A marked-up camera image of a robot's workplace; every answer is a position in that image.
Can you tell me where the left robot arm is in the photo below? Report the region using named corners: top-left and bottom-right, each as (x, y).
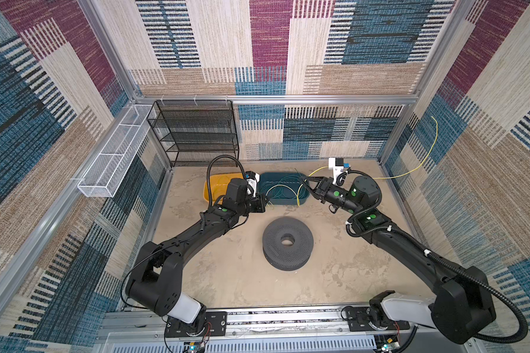
top-left (122, 154), bottom-right (269, 332)

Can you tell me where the yellow cable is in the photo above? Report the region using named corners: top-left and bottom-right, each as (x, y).
top-left (264, 115), bottom-right (439, 208)

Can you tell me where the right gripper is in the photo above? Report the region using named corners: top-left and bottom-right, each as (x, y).
top-left (299, 176), bottom-right (360, 215)

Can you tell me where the black wire mesh shelf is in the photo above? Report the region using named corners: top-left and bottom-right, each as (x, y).
top-left (147, 100), bottom-right (239, 167)

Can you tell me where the white wire mesh basket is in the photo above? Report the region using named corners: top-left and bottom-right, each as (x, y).
top-left (77, 104), bottom-right (152, 198)

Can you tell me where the dark grey perforated spool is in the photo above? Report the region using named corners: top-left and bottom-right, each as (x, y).
top-left (262, 217), bottom-right (314, 272)

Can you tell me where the yellow plastic bin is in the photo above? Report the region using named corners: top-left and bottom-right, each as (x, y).
top-left (210, 172), bottom-right (242, 202)

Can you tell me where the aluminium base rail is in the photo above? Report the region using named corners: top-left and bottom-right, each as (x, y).
top-left (93, 303), bottom-right (486, 352)

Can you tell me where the teal plastic bin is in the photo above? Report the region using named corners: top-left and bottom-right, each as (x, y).
top-left (258, 171), bottom-right (309, 206)

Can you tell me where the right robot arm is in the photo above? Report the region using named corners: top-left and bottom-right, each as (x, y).
top-left (300, 171), bottom-right (529, 344)

